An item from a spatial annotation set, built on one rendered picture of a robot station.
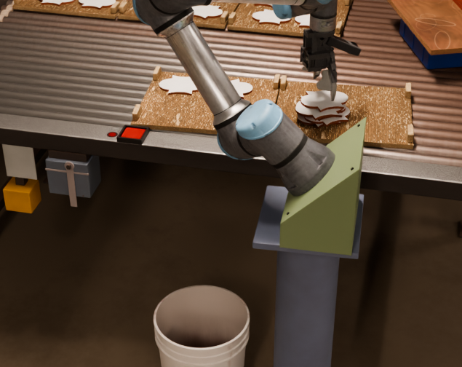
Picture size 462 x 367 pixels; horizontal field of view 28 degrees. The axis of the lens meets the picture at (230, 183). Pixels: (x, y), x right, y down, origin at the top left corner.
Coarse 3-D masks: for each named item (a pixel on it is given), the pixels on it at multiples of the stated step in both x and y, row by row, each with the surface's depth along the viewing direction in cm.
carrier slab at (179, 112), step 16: (160, 80) 294; (240, 80) 294; (256, 80) 294; (272, 80) 294; (144, 96) 285; (160, 96) 285; (176, 96) 285; (192, 96) 285; (256, 96) 285; (272, 96) 285; (144, 112) 276; (160, 112) 276; (176, 112) 276; (192, 112) 276; (208, 112) 276; (160, 128) 270; (176, 128) 269; (192, 128) 268; (208, 128) 268
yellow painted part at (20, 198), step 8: (8, 184) 286; (16, 184) 286; (24, 184) 285; (32, 184) 286; (8, 192) 284; (16, 192) 283; (24, 192) 283; (32, 192) 285; (40, 192) 291; (8, 200) 286; (16, 200) 285; (24, 200) 284; (32, 200) 285; (40, 200) 292; (8, 208) 287; (16, 208) 287; (24, 208) 286; (32, 208) 286
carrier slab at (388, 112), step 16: (288, 96) 285; (352, 96) 285; (368, 96) 285; (384, 96) 285; (400, 96) 285; (288, 112) 276; (352, 112) 276; (368, 112) 276; (384, 112) 276; (400, 112) 276; (304, 128) 268; (320, 128) 268; (336, 128) 268; (368, 128) 268; (384, 128) 268; (400, 128) 268; (368, 144) 262; (384, 144) 261; (400, 144) 261
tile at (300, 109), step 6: (300, 108) 269; (306, 108) 269; (312, 108) 269; (336, 108) 269; (300, 114) 267; (306, 114) 266; (312, 114) 266; (318, 114) 266; (324, 114) 266; (330, 114) 267; (336, 114) 266
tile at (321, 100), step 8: (304, 96) 274; (312, 96) 274; (320, 96) 274; (328, 96) 274; (336, 96) 274; (344, 96) 274; (304, 104) 270; (312, 104) 270; (320, 104) 270; (328, 104) 270; (336, 104) 270
